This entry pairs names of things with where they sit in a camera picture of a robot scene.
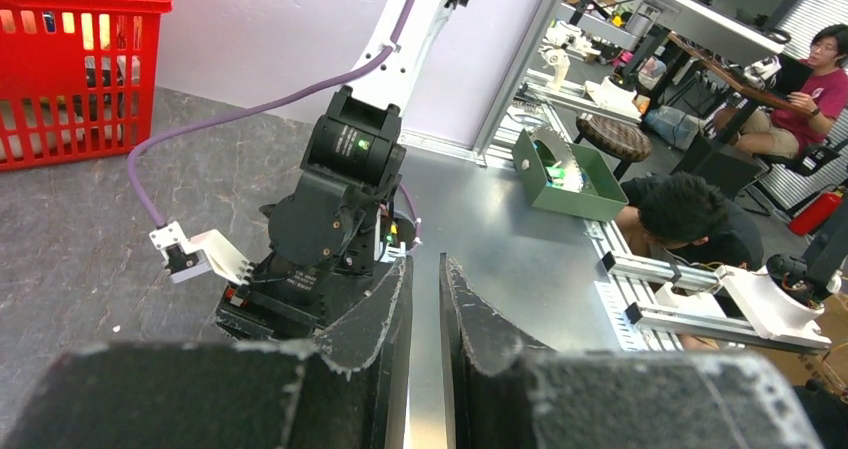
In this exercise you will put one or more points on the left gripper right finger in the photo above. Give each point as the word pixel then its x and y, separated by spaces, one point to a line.
pixel 505 389

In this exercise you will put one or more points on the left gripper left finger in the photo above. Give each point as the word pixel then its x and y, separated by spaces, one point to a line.
pixel 345 387

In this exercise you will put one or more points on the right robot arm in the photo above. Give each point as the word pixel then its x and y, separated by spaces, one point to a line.
pixel 330 240

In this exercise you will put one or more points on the green box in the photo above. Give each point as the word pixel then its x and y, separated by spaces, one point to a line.
pixel 567 178

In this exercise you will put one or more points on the crouching person black hair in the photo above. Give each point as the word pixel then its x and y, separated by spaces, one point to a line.
pixel 681 217

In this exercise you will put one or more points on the round brown stool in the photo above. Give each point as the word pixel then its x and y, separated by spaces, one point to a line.
pixel 624 141

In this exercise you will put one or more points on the red fire extinguisher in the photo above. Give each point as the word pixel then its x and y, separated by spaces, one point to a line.
pixel 817 212

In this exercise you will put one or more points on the seated person red shirt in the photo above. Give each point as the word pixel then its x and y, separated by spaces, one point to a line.
pixel 816 106

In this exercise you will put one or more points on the red plastic basket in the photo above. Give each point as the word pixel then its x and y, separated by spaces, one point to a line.
pixel 77 78

